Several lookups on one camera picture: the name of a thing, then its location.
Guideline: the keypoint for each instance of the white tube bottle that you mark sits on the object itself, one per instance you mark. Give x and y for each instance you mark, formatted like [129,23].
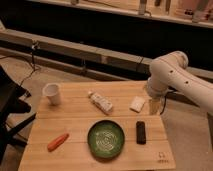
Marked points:
[101,102]

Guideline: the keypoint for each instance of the orange carrot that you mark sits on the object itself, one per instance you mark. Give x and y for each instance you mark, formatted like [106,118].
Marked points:
[57,142]

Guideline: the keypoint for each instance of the green ceramic bowl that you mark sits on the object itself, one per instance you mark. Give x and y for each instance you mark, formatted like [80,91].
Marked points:
[105,139]

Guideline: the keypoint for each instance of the black rectangular remote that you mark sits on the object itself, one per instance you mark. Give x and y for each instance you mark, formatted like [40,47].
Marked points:
[140,132]

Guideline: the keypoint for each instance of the black chair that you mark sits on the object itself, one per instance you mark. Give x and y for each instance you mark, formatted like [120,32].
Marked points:
[10,102]

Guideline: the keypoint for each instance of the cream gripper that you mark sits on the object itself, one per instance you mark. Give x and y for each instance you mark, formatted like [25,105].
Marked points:
[154,106]

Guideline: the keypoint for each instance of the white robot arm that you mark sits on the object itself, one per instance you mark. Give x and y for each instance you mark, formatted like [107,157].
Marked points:
[170,71]

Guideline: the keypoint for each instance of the white sponge block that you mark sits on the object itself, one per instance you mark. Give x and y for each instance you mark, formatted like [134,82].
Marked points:
[137,104]

